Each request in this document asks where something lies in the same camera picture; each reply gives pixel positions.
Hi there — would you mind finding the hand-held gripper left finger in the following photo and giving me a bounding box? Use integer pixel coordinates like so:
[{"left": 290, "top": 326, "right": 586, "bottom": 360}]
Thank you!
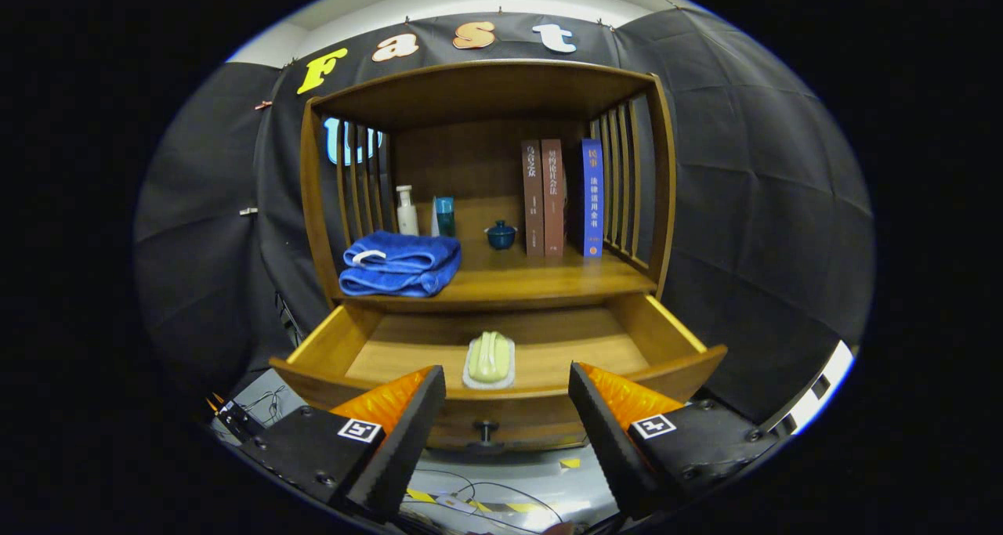
[{"left": 235, "top": 365, "right": 447, "bottom": 522}]

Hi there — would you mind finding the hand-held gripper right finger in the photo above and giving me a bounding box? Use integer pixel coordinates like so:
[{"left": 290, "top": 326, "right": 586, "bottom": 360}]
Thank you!
[{"left": 568, "top": 361, "right": 784, "bottom": 520}]

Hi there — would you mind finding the wooden drawer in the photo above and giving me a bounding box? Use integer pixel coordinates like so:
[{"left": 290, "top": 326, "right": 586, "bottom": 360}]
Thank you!
[{"left": 269, "top": 294, "right": 728, "bottom": 454}]

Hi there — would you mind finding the pale green soap with dish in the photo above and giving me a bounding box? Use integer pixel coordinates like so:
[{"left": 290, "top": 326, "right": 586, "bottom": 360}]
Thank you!
[{"left": 462, "top": 331, "right": 517, "bottom": 390}]

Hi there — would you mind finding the wooden countertop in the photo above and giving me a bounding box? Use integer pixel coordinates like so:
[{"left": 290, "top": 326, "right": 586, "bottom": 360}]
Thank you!
[{"left": 333, "top": 237, "right": 657, "bottom": 310}]

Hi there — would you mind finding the wooden cabinet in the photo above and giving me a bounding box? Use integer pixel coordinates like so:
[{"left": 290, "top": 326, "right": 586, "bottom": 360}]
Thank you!
[{"left": 300, "top": 59, "right": 678, "bottom": 316}]

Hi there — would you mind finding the black power strip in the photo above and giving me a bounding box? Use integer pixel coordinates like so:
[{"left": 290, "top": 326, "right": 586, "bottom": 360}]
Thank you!
[{"left": 208, "top": 394, "right": 267, "bottom": 442}]

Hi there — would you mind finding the blue folded towel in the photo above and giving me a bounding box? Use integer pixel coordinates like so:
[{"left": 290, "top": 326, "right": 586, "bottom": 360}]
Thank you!
[{"left": 339, "top": 231, "right": 463, "bottom": 298}]

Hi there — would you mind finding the white pump bottle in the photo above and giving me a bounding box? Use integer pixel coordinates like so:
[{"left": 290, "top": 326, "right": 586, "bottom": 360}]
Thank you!
[{"left": 396, "top": 185, "right": 420, "bottom": 237}]

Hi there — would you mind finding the blue book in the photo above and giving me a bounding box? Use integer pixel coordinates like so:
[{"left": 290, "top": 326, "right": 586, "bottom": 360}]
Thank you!
[{"left": 581, "top": 138, "right": 604, "bottom": 258}]

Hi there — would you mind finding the reddish brown book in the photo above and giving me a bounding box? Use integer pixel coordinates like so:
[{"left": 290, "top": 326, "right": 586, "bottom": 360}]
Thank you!
[{"left": 541, "top": 138, "right": 566, "bottom": 258}]

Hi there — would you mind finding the dark brown book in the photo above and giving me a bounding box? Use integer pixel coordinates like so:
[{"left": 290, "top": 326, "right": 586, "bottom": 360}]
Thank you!
[{"left": 522, "top": 139, "right": 545, "bottom": 258}]

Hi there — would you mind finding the black backdrop cloth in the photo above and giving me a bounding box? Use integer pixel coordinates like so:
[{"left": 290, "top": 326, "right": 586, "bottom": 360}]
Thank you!
[{"left": 133, "top": 6, "right": 874, "bottom": 426}]

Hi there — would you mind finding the black floor cable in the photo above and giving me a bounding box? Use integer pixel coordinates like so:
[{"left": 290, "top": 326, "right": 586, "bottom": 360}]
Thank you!
[
  {"left": 239, "top": 386, "right": 289, "bottom": 428},
  {"left": 404, "top": 468, "right": 565, "bottom": 534}
]

